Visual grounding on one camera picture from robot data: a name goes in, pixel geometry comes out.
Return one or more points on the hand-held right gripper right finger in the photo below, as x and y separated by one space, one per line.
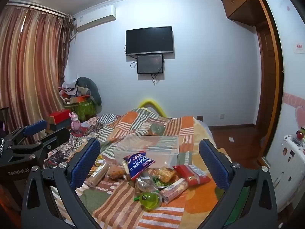
213 162

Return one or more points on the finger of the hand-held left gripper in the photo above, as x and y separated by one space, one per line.
35 127
57 138

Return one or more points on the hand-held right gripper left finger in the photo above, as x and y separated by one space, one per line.
84 163

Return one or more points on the yellow puffed snack packet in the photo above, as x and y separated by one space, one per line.
164 173

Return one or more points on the blue snack bag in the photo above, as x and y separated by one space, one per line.
138 163

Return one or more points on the green pea snack packet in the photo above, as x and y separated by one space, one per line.
160 183

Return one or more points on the clear plastic storage box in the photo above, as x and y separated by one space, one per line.
157 148

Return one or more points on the green-lid clear jar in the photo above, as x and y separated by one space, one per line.
149 199

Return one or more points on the brown biscuit sleeve packet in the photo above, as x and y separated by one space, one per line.
97 175

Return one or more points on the red box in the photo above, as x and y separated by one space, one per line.
59 116

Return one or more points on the red snack packet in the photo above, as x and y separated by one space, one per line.
193 173

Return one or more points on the pink plush toy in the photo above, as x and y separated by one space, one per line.
75 122

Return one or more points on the orange snack packet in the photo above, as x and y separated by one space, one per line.
116 173

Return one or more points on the green patterned bag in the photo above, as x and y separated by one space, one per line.
83 109

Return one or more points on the long cracker sleeve packet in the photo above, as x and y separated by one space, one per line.
175 189

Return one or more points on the pile of clothes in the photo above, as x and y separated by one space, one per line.
69 89

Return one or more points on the orange patchwork blanket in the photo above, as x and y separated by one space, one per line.
124 205

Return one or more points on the grey pillow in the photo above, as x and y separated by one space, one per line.
91 88

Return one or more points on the clear brown snack packet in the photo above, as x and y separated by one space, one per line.
143 183

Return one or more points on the striped orange curtain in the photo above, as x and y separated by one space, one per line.
31 64

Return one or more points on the white cabinet with stickers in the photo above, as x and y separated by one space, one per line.
290 171

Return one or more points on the yellow foam tube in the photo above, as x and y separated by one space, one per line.
154 105

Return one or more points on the white air conditioner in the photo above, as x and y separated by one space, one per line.
95 18

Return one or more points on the white wall outlet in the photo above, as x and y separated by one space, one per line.
221 116

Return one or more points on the small black wall monitor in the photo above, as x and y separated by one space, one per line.
150 64

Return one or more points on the black wall television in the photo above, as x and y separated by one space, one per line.
149 40

